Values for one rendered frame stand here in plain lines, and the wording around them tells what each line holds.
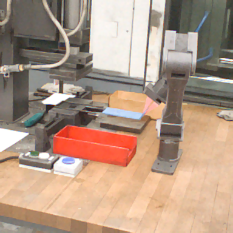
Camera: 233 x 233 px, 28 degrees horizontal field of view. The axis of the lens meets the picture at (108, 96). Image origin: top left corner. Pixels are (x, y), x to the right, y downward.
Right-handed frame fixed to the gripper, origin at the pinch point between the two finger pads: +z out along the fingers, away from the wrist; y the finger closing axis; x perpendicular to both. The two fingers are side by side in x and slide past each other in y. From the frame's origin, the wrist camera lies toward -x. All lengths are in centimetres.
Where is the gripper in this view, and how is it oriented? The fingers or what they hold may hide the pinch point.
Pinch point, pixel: (144, 112)
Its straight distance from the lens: 163.9
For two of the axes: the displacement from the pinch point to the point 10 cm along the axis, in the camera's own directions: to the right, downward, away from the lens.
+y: -7.8, -6.2, 1.0
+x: -3.0, 2.3, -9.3
